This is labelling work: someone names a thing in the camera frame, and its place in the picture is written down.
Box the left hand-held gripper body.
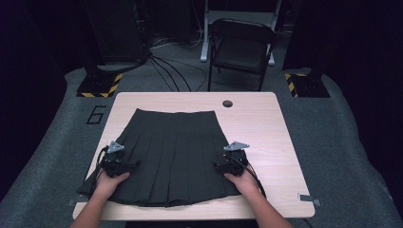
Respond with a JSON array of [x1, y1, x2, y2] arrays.
[[100, 141, 128, 179]]

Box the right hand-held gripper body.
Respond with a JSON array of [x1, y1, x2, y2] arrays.
[[222, 141, 251, 178]]

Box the dark grey pleated skirt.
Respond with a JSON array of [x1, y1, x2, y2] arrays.
[[76, 107, 241, 208]]

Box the person's left hand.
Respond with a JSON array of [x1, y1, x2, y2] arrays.
[[94, 171, 131, 200]]

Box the person's right hand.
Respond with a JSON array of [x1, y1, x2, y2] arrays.
[[223, 172, 259, 198]]

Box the grey tape strip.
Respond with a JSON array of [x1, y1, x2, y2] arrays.
[[67, 195, 91, 207], [297, 193, 322, 207]]

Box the black yellow striped stand base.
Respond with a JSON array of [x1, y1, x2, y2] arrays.
[[75, 71, 124, 99], [283, 72, 331, 99]]

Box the black folding chair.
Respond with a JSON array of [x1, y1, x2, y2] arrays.
[[207, 18, 278, 92]]

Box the black cabinet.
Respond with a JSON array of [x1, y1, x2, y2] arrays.
[[83, 0, 148, 65]]

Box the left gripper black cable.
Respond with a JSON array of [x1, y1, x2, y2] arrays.
[[89, 145, 110, 194]]

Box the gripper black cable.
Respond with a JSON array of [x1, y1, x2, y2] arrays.
[[89, 145, 110, 194], [236, 154, 268, 199]]

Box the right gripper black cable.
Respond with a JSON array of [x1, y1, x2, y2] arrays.
[[236, 154, 268, 199]]

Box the bundle of black floor cables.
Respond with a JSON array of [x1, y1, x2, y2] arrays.
[[146, 31, 208, 93]]

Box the black stand post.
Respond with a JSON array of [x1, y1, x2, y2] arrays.
[[79, 0, 107, 79]]

